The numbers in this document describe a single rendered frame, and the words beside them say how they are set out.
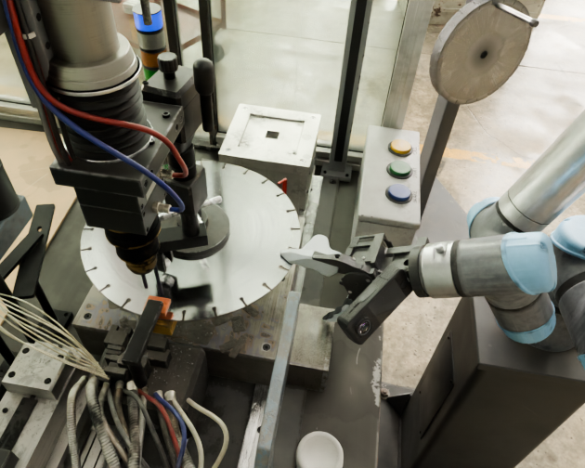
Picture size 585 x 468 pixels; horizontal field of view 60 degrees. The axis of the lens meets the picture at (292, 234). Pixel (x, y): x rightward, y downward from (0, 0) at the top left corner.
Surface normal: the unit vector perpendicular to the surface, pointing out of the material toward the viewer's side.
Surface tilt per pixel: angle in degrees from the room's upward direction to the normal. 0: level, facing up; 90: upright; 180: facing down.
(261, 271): 0
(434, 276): 63
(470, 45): 86
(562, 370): 0
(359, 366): 0
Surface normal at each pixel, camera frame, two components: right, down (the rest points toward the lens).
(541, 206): -0.40, 0.55
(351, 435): 0.05, -0.68
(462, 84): 0.36, 0.65
